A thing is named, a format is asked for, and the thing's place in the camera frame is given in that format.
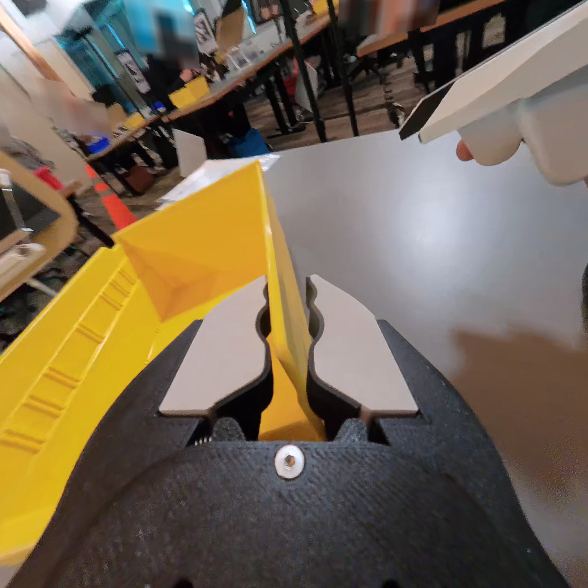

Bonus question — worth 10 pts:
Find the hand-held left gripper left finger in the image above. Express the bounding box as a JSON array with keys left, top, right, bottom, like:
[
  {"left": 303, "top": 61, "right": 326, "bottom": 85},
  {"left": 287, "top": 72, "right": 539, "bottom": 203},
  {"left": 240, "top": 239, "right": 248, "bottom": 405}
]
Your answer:
[{"left": 158, "top": 276, "right": 274, "bottom": 438}]

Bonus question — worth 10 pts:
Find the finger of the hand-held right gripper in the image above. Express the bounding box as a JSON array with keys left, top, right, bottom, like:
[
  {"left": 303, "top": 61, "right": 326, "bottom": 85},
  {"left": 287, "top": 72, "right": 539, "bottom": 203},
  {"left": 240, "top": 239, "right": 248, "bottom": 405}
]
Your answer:
[{"left": 399, "top": 0, "right": 588, "bottom": 144}]

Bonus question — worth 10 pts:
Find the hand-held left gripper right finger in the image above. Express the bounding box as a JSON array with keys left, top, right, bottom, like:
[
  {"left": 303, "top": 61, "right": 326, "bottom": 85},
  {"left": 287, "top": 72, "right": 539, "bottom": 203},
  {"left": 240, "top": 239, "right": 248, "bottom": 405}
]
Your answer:
[{"left": 305, "top": 275, "right": 420, "bottom": 435}]

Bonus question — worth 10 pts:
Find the yellow plastic bin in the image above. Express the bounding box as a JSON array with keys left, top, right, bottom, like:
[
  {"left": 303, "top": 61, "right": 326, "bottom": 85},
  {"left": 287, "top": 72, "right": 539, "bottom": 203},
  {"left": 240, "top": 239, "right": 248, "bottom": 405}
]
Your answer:
[{"left": 0, "top": 161, "right": 328, "bottom": 567}]

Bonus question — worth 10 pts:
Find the white printed paper sheet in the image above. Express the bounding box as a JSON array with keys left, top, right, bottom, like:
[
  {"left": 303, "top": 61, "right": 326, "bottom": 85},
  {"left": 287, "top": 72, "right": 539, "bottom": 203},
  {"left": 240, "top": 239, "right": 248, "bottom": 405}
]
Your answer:
[{"left": 156, "top": 154, "right": 281, "bottom": 210}]

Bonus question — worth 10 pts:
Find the orange traffic cone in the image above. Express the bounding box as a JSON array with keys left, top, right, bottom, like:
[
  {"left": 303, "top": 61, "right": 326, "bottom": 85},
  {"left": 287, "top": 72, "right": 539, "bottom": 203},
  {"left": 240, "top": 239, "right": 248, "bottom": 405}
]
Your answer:
[{"left": 85, "top": 164, "right": 138, "bottom": 231}]

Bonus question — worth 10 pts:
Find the white board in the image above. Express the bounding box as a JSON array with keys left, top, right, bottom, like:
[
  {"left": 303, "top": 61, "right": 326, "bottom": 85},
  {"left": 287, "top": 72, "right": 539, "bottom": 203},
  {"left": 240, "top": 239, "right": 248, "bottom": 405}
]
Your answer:
[{"left": 172, "top": 129, "right": 208, "bottom": 178}]

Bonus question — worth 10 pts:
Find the blue crate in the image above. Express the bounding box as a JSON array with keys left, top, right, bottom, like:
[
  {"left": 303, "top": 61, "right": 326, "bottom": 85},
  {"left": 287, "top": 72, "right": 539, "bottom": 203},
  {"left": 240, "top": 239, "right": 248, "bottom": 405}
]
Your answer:
[{"left": 229, "top": 129, "right": 272, "bottom": 160}]

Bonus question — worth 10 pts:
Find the small yellow bin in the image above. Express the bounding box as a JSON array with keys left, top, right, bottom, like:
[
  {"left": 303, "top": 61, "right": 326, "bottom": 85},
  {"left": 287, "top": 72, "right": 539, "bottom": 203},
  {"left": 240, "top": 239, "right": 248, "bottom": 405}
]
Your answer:
[{"left": 168, "top": 76, "right": 210, "bottom": 109}]

